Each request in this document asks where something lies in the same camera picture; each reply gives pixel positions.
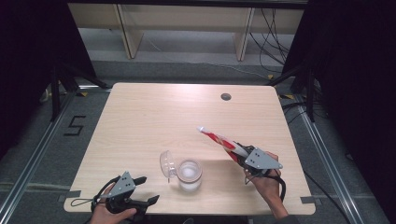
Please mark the metal floor rail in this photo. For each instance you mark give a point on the metal floor rail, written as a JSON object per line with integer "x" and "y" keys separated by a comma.
{"x": 327, "y": 161}
{"x": 34, "y": 161}

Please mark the person's left hand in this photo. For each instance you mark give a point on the person's left hand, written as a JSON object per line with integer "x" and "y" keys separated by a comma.
{"x": 102, "y": 215}

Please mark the red and white sugar bag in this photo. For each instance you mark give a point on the red and white sugar bag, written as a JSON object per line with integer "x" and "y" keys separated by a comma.
{"x": 218, "y": 138}

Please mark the clear glass jar with lid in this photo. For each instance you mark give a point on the clear glass jar with lid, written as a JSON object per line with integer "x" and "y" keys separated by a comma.
{"x": 190, "y": 182}

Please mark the light wooden shelf frame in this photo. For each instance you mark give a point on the light wooden shelf frame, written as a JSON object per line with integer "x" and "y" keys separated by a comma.
{"x": 132, "y": 37}

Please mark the grey tape tab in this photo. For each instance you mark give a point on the grey tape tab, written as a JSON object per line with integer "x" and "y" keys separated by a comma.
{"x": 308, "y": 200}
{"x": 70, "y": 195}

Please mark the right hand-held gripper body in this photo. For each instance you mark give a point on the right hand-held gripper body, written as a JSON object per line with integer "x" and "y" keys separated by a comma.
{"x": 261, "y": 160}

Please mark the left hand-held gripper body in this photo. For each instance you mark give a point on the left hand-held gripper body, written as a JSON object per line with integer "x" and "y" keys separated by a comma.
{"x": 122, "y": 185}

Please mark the person's right hand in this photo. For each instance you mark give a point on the person's right hand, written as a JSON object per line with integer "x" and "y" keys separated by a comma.
{"x": 269, "y": 189}

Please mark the black curtain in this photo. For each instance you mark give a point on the black curtain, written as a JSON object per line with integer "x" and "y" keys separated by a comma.
{"x": 28, "y": 46}
{"x": 358, "y": 77}

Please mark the black metal stand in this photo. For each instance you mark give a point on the black metal stand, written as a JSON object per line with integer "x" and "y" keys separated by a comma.
{"x": 55, "y": 93}
{"x": 309, "y": 96}

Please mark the white sugar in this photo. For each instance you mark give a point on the white sugar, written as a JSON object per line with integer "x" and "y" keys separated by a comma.
{"x": 189, "y": 171}

